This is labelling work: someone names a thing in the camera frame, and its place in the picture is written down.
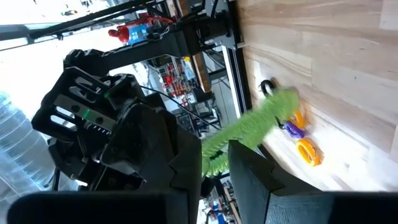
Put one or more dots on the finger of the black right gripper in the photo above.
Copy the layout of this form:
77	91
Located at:
149	140

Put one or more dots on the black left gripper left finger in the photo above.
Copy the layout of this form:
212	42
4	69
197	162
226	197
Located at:
183	199

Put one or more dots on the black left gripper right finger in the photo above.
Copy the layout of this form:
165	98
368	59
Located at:
258	193

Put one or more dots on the green fuzzy toy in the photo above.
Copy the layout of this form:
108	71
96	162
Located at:
248	127

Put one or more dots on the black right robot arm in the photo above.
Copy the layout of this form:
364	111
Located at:
149	49

